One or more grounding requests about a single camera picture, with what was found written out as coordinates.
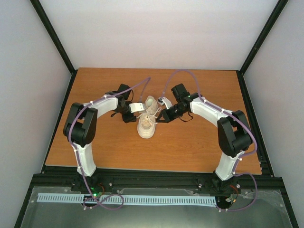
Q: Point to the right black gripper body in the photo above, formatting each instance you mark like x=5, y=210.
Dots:
x=175, y=114

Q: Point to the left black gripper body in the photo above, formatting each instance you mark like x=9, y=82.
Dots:
x=126, y=118

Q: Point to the white shoelace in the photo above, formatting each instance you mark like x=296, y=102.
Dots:
x=148, y=116

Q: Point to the white sneaker shoe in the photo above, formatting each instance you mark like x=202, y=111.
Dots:
x=144, y=129

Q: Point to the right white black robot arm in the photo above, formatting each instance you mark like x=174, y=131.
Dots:
x=234, y=136

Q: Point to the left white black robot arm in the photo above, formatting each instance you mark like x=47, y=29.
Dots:
x=81, y=122

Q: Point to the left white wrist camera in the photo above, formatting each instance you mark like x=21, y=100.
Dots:
x=136, y=107

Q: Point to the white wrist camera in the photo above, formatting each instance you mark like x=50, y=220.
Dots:
x=136, y=107
x=163, y=101

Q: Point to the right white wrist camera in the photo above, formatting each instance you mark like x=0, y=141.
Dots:
x=163, y=101

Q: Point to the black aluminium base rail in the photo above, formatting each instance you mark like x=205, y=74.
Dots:
x=112, y=180

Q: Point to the light blue slotted cable duct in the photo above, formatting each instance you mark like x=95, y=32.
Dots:
x=134, y=200

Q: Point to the left black frame post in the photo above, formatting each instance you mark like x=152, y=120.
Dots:
x=52, y=34

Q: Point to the black frame post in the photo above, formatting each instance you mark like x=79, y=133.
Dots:
x=52, y=34
x=280, y=5

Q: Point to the right black frame post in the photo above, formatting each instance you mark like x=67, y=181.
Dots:
x=280, y=5

